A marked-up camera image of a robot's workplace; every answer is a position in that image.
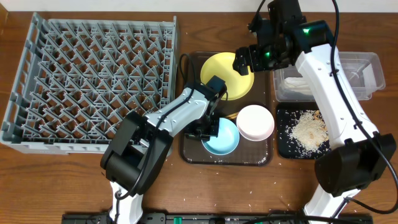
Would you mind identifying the light blue bowl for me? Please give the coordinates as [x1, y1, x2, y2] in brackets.
[202, 118, 240, 156]

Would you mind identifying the wooden chopstick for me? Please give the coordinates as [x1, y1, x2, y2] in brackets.
[224, 112, 239, 119]

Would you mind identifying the white paper napkin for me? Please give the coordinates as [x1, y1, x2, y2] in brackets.
[282, 77, 311, 95]

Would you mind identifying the pink white bowl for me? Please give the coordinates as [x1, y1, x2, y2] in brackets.
[236, 105, 275, 141]

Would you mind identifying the rice food waste pile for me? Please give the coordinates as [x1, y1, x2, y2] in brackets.
[284, 110, 329, 157]

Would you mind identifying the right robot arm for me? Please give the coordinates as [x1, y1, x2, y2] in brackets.
[233, 0, 397, 223]

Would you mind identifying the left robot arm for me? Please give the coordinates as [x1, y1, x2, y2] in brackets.
[100, 76, 227, 223]

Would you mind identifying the clear plastic waste bin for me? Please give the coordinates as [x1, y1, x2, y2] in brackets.
[273, 52, 386, 102]

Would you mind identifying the grey plastic dishwasher rack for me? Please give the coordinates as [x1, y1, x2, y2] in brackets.
[1, 14, 180, 154]

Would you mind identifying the yellow round plate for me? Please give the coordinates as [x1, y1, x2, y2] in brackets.
[200, 52, 254, 101]

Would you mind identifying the dark brown serving tray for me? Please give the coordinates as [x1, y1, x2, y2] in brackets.
[178, 51, 275, 166]

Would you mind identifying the black rectangular tray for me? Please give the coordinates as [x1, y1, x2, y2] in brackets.
[276, 102, 331, 159]

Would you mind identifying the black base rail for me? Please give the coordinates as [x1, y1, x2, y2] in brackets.
[61, 213, 374, 224]

